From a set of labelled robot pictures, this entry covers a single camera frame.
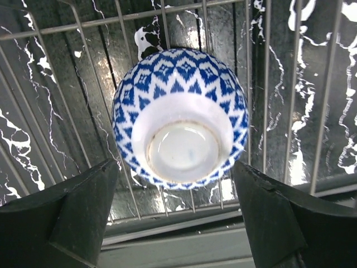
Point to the grey wire dish rack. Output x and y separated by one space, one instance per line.
40 151

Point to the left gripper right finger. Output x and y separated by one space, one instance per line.
289 228

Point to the blue white patterned bowl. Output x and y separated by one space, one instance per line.
180 118

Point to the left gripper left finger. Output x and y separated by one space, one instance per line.
61 226

